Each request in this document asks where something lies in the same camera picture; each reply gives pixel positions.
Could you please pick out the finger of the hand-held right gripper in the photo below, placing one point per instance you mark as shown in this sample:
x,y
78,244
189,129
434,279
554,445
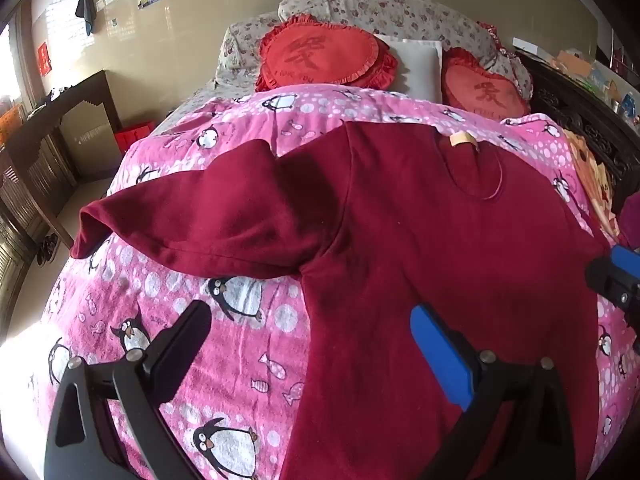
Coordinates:
x,y
607,280

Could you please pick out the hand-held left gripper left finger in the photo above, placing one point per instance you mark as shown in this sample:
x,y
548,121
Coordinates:
x,y
184,331

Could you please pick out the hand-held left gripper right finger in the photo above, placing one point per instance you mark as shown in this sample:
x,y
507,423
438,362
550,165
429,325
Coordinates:
x,y
440,355

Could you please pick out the dark red sweater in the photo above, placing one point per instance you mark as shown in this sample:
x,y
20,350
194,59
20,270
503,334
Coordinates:
x,y
400,260

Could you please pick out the pink penguin print blanket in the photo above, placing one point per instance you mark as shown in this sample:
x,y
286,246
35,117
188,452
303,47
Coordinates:
x,y
150,285

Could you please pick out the magenta cloth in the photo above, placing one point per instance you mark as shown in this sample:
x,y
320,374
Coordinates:
x,y
630,222

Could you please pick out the orange printed cloth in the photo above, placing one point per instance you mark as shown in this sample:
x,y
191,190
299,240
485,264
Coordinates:
x,y
595,180

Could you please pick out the pair of dark shoes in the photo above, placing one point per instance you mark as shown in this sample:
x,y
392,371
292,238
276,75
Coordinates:
x,y
47,250

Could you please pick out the dark wooden headboard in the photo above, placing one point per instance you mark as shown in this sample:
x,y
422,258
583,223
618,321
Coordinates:
x,y
575,105

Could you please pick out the red heart pillow with frill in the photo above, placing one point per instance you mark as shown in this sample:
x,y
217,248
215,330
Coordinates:
x,y
480,90
320,55

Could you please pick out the white pillow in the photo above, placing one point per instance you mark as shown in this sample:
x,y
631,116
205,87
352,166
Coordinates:
x,y
420,70

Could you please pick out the small floral pillow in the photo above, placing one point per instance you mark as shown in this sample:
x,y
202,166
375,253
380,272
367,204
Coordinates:
x,y
240,50

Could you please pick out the large floral pillow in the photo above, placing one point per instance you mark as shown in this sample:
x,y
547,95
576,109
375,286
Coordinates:
x,y
400,15

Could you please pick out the dark hanging cloth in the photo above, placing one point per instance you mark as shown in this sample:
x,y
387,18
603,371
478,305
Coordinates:
x,y
85,7

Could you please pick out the red wall decoration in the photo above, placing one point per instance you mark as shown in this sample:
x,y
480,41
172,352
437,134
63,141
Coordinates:
x,y
44,59

